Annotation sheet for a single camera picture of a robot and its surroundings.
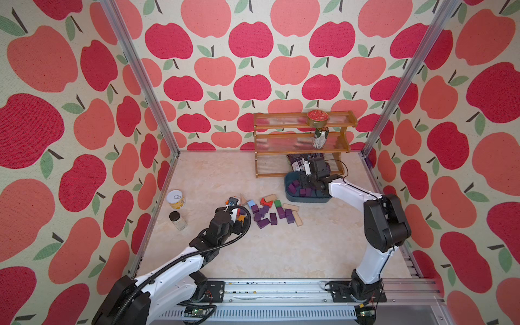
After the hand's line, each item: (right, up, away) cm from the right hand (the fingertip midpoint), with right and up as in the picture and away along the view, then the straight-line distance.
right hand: (308, 178), depth 97 cm
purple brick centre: (-17, -19, -4) cm, 26 cm away
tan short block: (-18, -10, +1) cm, 21 cm away
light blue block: (-28, -12, -2) cm, 31 cm away
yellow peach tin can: (-64, -10, -2) cm, 64 cm away
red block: (-20, -13, +1) cm, 24 cm away
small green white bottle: (+6, +20, -2) cm, 21 cm away
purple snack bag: (-3, +9, +11) cm, 15 cm away
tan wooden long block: (-6, -20, -4) cm, 21 cm away
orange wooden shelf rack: (-13, +25, +18) cm, 33 cm away
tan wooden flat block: (-6, -14, 0) cm, 16 cm away
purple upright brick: (-13, -16, -1) cm, 21 cm away
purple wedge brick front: (-7, -5, +4) cm, 10 cm away
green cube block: (-15, -12, +1) cm, 19 cm away
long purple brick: (-22, -20, -5) cm, 31 cm away
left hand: (-32, -15, -14) cm, 38 cm away
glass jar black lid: (-59, -16, -14) cm, 63 cm away
